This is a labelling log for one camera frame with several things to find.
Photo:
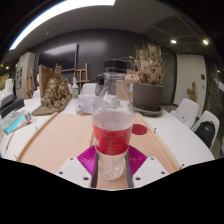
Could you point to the black desk device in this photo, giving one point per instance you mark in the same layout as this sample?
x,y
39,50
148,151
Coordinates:
x,y
11,106

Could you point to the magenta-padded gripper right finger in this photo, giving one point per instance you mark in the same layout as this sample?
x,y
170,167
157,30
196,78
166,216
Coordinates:
x,y
150,170

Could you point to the clear red-labelled drink bottle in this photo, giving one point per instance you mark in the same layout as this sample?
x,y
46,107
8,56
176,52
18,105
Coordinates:
x,y
112,136

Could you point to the round ceiling spotlight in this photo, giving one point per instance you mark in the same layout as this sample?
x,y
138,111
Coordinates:
x,y
205,42
173,41

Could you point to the cardboard box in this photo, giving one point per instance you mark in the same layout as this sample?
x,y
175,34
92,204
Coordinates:
x,y
132,80

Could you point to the wooden figure sculpture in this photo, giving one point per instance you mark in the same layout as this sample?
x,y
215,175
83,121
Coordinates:
x,y
192,92

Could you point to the black wall screen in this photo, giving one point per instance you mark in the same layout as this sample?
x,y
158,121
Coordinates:
x,y
58,56

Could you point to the wooden easel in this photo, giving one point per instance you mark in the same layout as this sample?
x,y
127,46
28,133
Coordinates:
x,y
81,75

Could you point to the colourful book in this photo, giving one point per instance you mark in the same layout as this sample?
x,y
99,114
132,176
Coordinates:
x,y
15,121

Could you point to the long ceiling light strip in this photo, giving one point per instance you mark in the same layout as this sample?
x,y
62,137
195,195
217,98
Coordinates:
x,y
60,13

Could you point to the dark spray bottle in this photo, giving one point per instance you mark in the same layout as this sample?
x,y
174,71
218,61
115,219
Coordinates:
x,y
99,85

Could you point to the light wooden drawing board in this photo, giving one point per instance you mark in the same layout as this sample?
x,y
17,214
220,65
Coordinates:
x,y
60,140

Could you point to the papers stack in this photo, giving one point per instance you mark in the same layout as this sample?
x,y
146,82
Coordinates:
x,y
180,117

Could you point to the white chair with green cushion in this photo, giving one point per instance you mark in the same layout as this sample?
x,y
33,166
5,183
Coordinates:
x,y
210,116

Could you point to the black backpack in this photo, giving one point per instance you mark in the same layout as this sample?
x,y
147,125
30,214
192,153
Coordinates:
x,y
205,133

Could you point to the small green-labelled plastic bottle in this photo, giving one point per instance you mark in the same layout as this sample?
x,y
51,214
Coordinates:
x,y
75,90

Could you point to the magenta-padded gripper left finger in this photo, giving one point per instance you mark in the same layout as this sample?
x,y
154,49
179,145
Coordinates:
x,y
75,170

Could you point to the flat round red coaster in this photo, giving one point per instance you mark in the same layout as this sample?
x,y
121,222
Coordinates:
x,y
140,129

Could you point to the dried plant in grey pot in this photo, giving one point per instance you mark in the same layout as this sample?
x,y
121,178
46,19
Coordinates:
x,y
146,96

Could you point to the grey plant saucer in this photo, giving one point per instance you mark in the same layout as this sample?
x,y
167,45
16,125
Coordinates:
x,y
150,112

